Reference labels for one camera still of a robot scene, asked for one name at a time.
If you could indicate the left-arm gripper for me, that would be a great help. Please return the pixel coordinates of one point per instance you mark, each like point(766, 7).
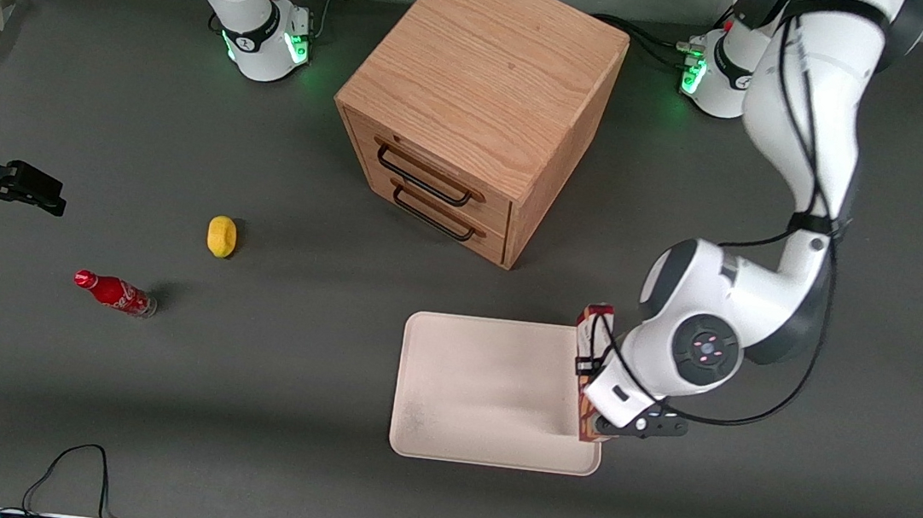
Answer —
point(596, 365)

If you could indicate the red cookie box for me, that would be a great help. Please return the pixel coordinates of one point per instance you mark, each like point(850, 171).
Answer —
point(596, 325)

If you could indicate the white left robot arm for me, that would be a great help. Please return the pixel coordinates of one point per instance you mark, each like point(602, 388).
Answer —
point(811, 116)

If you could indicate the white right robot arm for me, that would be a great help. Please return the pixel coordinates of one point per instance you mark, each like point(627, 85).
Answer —
point(255, 23)

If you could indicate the beige plastic tray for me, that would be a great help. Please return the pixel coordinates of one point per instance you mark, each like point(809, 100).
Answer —
point(482, 390)

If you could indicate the red cola bottle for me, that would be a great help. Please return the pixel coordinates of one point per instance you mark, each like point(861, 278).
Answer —
point(115, 292)

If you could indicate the yellow lemon toy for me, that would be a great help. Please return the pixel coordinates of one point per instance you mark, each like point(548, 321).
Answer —
point(221, 235)

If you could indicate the wooden drawer front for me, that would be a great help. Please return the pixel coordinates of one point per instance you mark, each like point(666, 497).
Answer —
point(437, 166)
point(476, 239)

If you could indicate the wooden drawer cabinet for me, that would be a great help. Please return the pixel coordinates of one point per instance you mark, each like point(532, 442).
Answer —
point(481, 72)

